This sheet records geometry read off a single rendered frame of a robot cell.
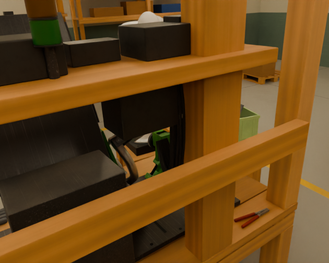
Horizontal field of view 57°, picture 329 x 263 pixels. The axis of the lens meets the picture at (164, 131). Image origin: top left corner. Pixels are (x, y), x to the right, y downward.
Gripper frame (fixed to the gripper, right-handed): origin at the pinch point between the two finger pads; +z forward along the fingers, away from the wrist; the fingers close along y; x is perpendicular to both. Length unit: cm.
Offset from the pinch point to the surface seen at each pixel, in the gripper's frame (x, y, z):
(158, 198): 23.9, 30.0, 9.0
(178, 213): 32.7, -18.0, -6.1
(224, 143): 23.5, 24.4, -17.4
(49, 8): -12, 57, 11
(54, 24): -10, 55, 11
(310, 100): 31, 19, -59
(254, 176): 53, -93, -88
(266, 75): -36, -376, -436
